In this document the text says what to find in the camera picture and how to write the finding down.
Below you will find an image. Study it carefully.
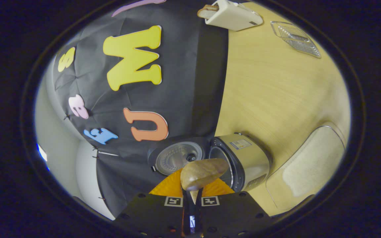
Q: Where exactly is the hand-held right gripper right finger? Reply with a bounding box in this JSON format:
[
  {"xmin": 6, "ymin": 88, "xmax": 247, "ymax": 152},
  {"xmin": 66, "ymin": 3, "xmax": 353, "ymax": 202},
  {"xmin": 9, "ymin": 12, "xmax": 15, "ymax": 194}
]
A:
[{"xmin": 195, "ymin": 178, "xmax": 274, "ymax": 238}]

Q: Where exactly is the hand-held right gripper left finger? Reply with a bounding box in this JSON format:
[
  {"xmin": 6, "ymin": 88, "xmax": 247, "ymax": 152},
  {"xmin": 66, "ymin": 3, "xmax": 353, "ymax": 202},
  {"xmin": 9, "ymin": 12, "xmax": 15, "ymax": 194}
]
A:
[{"xmin": 115, "ymin": 168, "xmax": 191, "ymax": 238}]

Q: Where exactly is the wooden spoon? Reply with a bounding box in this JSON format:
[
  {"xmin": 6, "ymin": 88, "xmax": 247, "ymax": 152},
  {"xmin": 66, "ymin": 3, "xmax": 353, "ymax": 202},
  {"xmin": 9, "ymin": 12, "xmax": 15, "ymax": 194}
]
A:
[{"xmin": 180, "ymin": 158, "xmax": 230, "ymax": 205}]

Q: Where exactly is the grey silver rice cooker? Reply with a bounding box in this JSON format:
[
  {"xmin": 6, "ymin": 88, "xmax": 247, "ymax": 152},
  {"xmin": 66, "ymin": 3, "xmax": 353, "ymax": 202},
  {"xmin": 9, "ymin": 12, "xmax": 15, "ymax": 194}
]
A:
[{"xmin": 148, "ymin": 133, "xmax": 272, "ymax": 193}]

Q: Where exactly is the clear tray of rice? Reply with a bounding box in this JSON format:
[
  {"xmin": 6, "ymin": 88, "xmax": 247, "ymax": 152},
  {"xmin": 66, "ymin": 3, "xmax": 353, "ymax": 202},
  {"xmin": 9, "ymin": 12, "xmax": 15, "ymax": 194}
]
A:
[{"xmin": 266, "ymin": 125, "xmax": 346, "ymax": 211}]

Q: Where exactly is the clear wire chopstick holder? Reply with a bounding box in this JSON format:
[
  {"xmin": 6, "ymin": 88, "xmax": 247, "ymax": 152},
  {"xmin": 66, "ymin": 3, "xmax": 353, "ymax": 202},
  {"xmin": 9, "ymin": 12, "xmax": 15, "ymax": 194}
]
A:
[{"xmin": 271, "ymin": 21, "xmax": 322, "ymax": 59}]

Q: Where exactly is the black backdrop cloth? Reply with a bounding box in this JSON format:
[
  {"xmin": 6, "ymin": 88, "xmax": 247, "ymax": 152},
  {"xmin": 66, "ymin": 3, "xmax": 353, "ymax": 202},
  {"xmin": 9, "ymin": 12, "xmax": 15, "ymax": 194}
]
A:
[{"xmin": 52, "ymin": 0, "xmax": 229, "ymax": 217}]

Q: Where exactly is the white toaster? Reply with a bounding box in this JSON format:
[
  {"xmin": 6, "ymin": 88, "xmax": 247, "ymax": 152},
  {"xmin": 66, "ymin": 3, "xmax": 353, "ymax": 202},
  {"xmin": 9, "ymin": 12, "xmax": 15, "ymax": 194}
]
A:
[{"xmin": 205, "ymin": 0, "xmax": 264, "ymax": 31}]

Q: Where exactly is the toast bread slice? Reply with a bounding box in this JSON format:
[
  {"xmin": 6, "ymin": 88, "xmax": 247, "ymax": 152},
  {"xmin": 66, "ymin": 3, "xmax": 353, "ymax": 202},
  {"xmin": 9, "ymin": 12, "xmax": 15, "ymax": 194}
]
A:
[{"xmin": 197, "ymin": 4, "xmax": 219, "ymax": 19}]

